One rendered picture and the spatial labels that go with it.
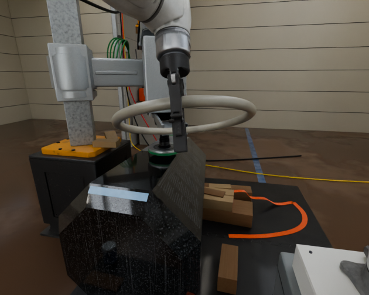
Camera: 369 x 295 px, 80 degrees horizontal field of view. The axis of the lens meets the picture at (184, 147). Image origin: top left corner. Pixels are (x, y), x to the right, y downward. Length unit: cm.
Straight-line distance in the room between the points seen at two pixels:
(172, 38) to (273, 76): 574
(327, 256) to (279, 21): 594
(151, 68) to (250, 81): 502
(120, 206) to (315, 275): 78
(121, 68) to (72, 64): 36
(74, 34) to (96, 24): 538
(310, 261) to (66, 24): 194
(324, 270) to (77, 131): 181
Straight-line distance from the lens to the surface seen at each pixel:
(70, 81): 188
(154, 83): 131
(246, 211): 219
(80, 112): 197
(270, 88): 625
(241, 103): 62
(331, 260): 73
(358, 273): 69
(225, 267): 167
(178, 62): 55
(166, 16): 59
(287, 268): 78
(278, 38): 632
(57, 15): 201
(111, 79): 195
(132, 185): 112
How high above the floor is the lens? 133
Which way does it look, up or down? 18 degrees down
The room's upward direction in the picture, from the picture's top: straight up
